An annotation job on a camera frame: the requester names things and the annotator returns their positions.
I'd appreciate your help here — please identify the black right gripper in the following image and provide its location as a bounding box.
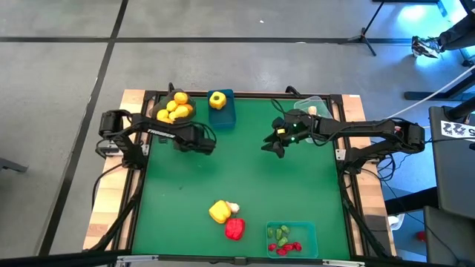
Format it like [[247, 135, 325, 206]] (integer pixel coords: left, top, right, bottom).
[[260, 112, 321, 159]]

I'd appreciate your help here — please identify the yellow bell pepper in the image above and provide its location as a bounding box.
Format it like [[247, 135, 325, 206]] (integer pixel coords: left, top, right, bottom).
[[208, 200, 232, 225], [209, 90, 228, 111]]

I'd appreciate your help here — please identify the blue plastic bin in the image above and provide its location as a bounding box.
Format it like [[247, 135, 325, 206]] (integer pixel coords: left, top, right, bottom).
[[207, 88, 238, 131]]

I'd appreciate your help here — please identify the smoky translucent plastic bin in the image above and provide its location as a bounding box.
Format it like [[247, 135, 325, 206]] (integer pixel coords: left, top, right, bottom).
[[150, 88, 197, 125]]

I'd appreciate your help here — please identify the clear plastic bin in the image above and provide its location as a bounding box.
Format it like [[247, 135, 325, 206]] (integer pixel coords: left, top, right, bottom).
[[293, 95, 334, 145]]

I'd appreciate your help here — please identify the wooden table board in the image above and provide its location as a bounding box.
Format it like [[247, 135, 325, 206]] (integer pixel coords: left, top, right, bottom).
[[82, 88, 146, 251], [341, 93, 397, 257]]

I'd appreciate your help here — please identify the red bell pepper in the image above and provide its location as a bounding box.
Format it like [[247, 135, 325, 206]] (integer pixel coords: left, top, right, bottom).
[[224, 218, 246, 242]]

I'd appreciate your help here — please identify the teal translucent plastic bin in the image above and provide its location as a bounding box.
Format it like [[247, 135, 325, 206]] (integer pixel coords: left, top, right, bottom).
[[265, 221, 319, 260]]

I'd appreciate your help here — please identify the black power box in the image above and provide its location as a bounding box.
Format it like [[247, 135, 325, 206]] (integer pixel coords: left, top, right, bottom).
[[365, 214, 389, 238]]

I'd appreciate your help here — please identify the black tripod stand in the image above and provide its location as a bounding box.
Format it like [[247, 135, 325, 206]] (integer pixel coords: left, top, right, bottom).
[[337, 0, 387, 57]]

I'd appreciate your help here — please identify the small white object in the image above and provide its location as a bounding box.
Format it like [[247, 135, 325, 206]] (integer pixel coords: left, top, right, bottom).
[[387, 214, 405, 231]]

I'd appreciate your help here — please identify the person's shoe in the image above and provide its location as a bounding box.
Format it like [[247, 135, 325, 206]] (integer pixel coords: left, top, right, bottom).
[[410, 35, 441, 59]]

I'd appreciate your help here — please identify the black rig beam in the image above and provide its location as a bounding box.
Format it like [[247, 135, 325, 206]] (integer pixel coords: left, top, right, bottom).
[[0, 250, 131, 267]]

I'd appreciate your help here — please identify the printed tag paper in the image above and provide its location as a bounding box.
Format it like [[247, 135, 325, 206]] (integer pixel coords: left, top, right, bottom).
[[440, 120, 475, 140]]

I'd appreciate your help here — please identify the black floor object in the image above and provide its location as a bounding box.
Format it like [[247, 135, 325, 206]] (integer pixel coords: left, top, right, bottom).
[[0, 157, 29, 174]]

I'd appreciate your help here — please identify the black pole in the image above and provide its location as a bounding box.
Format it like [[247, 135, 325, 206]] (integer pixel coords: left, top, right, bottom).
[[443, 96, 475, 122]]

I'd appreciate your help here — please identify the person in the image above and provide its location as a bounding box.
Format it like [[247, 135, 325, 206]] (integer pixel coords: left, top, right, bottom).
[[436, 0, 475, 51]]

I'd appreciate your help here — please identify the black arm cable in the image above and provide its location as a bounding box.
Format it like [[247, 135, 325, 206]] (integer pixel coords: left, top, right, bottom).
[[269, 98, 294, 119]]

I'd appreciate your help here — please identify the black table frame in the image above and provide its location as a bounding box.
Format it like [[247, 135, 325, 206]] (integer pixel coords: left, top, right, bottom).
[[111, 88, 372, 260]]

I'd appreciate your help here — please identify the black cable bundle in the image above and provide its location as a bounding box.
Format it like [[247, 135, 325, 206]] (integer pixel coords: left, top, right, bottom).
[[369, 148, 400, 186]]

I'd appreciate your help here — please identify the silver bracket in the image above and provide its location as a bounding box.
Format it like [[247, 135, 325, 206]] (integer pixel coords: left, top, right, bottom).
[[116, 254, 159, 265], [321, 258, 365, 267]]

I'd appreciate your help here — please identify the white cable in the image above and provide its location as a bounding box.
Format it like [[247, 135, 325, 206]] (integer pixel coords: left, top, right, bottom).
[[381, 65, 475, 122]]

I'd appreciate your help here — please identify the black desk leg frame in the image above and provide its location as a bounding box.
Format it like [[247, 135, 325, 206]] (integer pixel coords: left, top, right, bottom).
[[403, 72, 475, 102]]

